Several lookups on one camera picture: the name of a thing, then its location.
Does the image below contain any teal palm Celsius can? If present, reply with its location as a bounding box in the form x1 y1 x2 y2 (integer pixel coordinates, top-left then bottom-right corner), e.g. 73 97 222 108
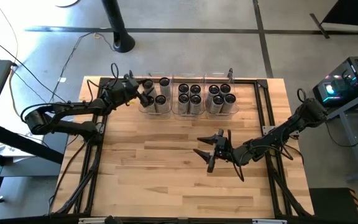
158 77 172 99
144 95 157 113
154 94 170 114
142 78 157 97

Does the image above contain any clear plastic bin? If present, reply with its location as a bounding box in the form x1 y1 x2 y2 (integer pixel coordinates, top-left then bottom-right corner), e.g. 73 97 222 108
137 74 173 119
203 73 240 121
171 74 206 118

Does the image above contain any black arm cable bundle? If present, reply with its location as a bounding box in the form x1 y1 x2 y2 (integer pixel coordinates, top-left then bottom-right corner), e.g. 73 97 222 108
264 149 315 218
48 141 104 215

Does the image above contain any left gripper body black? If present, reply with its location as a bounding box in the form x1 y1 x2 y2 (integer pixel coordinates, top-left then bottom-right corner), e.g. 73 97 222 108
119 76 142 100

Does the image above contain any black mat with hazard stripes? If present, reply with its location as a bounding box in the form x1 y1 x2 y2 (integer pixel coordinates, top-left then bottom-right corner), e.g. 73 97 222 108
309 187 358 224

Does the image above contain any black tower floor stand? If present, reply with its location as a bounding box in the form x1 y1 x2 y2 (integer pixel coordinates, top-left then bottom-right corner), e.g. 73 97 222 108
101 0 136 54

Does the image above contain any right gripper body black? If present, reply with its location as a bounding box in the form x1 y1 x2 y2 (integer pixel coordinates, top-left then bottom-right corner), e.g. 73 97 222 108
206 129 233 174

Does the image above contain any black floor cable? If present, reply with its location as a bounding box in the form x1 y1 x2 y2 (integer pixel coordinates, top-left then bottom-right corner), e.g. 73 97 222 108
39 30 117 105
0 30 68 103

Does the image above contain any white sheet under desk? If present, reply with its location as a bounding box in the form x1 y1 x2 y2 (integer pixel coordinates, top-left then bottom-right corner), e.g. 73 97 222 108
0 133 48 158

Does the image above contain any white metal edge bracket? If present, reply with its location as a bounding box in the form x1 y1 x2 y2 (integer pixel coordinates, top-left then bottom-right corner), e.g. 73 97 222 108
78 217 114 224
252 219 288 224

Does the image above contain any computer case with RGB lights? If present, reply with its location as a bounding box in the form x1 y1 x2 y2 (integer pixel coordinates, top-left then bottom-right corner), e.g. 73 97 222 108
312 55 358 109

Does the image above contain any yellow floor cable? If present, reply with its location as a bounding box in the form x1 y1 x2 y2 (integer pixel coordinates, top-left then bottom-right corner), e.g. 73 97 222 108
0 0 21 118

